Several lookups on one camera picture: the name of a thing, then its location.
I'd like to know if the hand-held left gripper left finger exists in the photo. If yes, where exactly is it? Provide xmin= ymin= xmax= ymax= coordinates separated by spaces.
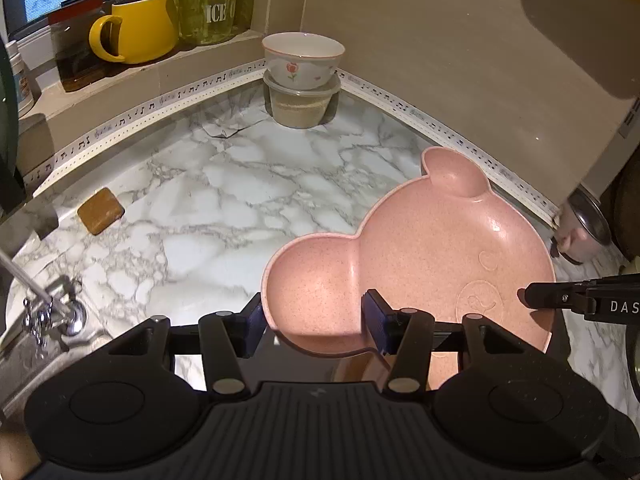
xmin=131 ymin=294 xmax=273 ymax=401

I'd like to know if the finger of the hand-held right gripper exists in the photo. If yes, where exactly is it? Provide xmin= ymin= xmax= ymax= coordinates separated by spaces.
xmin=517 ymin=275 xmax=601 ymax=318

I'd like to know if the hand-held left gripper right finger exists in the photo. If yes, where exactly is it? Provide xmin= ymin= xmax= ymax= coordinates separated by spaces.
xmin=361 ymin=289 xmax=501 ymax=403

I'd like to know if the stainless steel pot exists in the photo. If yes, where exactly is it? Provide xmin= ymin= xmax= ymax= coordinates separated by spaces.
xmin=550 ymin=187 xmax=613 ymax=266

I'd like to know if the pink bear-shaped plate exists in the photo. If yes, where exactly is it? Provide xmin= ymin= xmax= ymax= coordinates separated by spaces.
xmin=261 ymin=146 xmax=557 ymax=391

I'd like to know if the white floral bowl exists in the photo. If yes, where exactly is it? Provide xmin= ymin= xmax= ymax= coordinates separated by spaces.
xmin=261 ymin=32 xmax=346 ymax=90

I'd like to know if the brown sponge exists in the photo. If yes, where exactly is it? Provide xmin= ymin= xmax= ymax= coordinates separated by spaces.
xmin=76 ymin=187 xmax=125 ymax=235

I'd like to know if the music-note trim strip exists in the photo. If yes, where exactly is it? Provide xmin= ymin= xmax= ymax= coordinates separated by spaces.
xmin=22 ymin=57 xmax=268 ymax=196
xmin=340 ymin=72 xmax=561 ymax=226

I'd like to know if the chrome faucet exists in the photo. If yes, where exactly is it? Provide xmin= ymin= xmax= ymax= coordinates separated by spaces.
xmin=0 ymin=247 xmax=87 ymax=348

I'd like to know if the steel sink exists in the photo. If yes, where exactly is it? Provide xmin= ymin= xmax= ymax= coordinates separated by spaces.
xmin=0 ymin=330 xmax=116 ymax=411

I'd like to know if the clear plastic lidded container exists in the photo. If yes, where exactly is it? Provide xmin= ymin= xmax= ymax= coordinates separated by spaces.
xmin=263 ymin=71 xmax=342 ymax=129

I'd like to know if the yellow mug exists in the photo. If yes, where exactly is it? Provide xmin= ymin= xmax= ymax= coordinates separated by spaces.
xmin=89 ymin=0 xmax=180 ymax=65

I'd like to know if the green glass jar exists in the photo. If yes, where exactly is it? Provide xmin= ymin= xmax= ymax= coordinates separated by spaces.
xmin=176 ymin=0 xmax=251 ymax=45

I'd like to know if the amber glass jar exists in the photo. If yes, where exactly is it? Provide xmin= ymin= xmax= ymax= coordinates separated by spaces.
xmin=48 ymin=10 xmax=108 ymax=93

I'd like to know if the white pill bottle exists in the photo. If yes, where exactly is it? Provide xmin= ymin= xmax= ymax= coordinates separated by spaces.
xmin=5 ymin=39 xmax=36 ymax=117

